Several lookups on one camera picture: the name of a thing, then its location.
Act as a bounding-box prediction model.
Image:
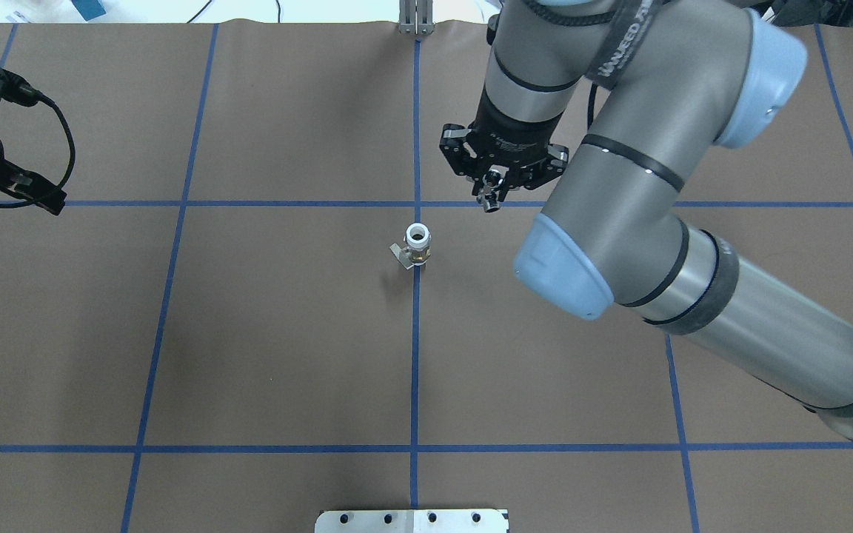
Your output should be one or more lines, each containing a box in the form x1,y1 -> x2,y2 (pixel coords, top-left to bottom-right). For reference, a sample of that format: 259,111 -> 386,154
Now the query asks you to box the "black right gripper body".
439,90 -> 569,191

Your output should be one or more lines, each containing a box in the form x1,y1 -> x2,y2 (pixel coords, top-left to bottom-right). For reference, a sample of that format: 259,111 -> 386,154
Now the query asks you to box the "metal bracket at table edge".
397,0 -> 435,36

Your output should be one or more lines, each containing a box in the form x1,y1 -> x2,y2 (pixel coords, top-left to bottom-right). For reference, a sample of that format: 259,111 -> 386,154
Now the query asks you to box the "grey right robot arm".
439,1 -> 853,442

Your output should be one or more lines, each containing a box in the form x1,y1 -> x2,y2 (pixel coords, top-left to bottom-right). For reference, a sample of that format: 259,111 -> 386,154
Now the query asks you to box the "chrome angle pipe fitting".
473,168 -> 505,213

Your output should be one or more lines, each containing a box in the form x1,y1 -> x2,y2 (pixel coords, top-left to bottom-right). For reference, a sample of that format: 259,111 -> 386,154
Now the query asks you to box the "metal plate with holes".
314,509 -> 511,532

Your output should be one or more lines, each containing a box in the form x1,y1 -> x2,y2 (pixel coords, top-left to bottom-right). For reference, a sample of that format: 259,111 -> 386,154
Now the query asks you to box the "white PPR brass valve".
389,222 -> 431,270

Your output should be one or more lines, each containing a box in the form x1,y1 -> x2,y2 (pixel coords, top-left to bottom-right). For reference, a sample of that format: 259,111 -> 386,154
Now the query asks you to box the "brown table mat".
0,21 -> 853,532

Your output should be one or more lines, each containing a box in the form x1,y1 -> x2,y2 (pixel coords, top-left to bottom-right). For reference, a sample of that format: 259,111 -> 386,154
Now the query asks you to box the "blue box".
71,0 -> 107,21

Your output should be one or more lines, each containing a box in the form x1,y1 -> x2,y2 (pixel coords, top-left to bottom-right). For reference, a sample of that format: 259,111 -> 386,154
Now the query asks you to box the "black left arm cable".
0,87 -> 77,209

